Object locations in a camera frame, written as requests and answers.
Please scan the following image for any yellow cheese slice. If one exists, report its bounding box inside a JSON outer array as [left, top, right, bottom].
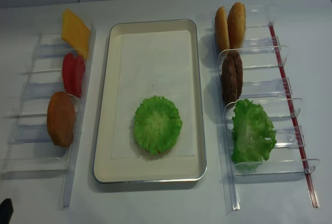
[[61, 8, 91, 61]]

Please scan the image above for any brown bun bottom in rack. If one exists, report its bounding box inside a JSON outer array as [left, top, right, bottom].
[[47, 91, 76, 147]]

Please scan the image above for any green lettuce leaf in rack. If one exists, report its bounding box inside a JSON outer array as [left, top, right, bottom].
[[231, 99, 276, 163]]

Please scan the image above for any cream metal tray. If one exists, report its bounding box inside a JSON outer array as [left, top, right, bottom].
[[93, 19, 206, 183]]

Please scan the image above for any green lettuce leaf on tray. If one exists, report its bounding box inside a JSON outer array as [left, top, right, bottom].
[[134, 95, 183, 155]]

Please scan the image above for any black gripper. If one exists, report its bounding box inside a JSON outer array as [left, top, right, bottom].
[[0, 198, 12, 214]]

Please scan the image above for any red tomato slice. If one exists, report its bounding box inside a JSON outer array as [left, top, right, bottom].
[[62, 53, 75, 94], [73, 55, 86, 97]]

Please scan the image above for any clear acrylic rack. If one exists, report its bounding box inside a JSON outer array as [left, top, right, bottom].
[[1, 26, 96, 208], [207, 5, 319, 212]]

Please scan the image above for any left brown meat patty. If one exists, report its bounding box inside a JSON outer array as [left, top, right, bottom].
[[221, 55, 238, 105]]

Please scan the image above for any left bun half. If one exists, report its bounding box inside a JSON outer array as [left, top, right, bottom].
[[214, 6, 230, 52]]

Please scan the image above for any clear acrylic left rack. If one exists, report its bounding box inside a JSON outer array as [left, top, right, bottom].
[[1, 26, 96, 208]]

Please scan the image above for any clear acrylic right rack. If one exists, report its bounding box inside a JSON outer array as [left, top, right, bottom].
[[207, 5, 319, 212]]

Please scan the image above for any right bun half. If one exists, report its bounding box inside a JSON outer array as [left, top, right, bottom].
[[227, 2, 246, 49]]

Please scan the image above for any white paper tray liner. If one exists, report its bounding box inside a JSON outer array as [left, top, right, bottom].
[[111, 31, 196, 159]]

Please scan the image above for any bun half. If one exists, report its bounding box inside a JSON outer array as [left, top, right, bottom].
[[227, 2, 246, 49], [214, 6, 230, 52]]

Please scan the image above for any red rod on rack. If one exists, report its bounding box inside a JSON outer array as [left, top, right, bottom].
[[269, 24, 319, 207]]

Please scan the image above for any right brown meat patty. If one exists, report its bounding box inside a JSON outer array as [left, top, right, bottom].
[[233, 51, 243, 98]]

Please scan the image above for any brown meat patty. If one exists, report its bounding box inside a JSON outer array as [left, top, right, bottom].
[[221, 55, 238, 105], [233, 51, 243, 98]]

